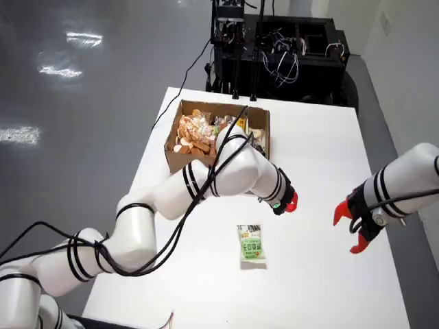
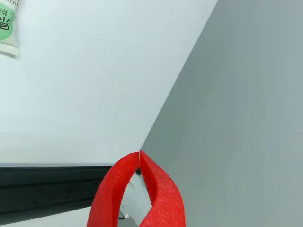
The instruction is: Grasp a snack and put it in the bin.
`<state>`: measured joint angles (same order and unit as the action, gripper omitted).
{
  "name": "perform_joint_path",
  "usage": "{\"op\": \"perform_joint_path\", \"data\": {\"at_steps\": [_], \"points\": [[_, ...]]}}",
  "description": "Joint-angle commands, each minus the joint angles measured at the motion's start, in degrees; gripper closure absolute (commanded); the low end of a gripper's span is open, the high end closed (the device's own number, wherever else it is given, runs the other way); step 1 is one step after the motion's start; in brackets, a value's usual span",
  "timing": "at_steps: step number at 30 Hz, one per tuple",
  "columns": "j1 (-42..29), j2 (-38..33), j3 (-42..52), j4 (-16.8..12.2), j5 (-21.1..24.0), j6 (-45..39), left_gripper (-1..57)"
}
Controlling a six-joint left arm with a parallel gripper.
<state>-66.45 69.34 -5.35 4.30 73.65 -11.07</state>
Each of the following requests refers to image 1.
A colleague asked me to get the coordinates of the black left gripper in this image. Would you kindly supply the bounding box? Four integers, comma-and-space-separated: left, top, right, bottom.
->
272, 167, 300, 217

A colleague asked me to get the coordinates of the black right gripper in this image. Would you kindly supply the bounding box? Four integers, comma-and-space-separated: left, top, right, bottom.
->
333, 186, 388, 254

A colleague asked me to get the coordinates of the green sunflower seed snack packet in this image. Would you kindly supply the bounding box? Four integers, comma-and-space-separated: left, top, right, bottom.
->
236, 223, 268, 271

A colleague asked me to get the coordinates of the white biscuit packet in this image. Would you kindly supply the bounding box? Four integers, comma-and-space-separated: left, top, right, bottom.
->
247, 127, 267, 147

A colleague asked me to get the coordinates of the brown cardboard box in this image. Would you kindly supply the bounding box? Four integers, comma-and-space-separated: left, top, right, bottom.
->
163, 99, 272, 174

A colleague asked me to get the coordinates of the clear bag of brown cookies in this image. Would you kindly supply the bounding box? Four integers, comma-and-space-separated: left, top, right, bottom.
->
173, 114, 217, 156

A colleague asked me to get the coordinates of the black equipment cart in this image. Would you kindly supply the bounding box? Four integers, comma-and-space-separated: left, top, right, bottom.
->
204, 13, 359, 114

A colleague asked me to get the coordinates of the clear packet of round biscuits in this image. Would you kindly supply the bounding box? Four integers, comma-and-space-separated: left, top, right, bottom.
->
190, 108, 213, 121

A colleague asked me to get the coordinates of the tall black clamp pole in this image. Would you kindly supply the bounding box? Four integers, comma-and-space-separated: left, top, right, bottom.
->
249, 0, 267, 102

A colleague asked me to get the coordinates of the short black clamp pole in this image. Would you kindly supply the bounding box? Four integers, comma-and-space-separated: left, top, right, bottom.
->
231, 20, 241, 101

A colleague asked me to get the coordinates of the black cable along right arm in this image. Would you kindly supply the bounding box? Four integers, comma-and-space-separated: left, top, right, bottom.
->
348, 187, 439, 234

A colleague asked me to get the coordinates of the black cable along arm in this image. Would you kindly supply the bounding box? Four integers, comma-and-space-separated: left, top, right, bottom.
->
0, 105, 257, 278
348, 187, 439, 234

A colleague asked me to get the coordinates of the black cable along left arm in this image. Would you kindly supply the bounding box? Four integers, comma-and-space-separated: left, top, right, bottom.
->
0, 105, 257, 278

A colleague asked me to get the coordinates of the white cable bundle in cart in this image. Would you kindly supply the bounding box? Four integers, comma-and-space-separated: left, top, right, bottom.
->
262, 30, 300, 86

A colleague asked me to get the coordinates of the small white looped cable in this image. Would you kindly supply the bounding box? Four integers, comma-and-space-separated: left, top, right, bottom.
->
324, 41, 345, 59

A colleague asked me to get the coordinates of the black cable across floor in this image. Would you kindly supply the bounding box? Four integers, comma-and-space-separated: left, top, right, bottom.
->
151, 37, 213, 131

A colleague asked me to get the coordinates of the black camera device on mast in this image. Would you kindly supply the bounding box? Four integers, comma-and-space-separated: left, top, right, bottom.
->
211, 0, 246, 45

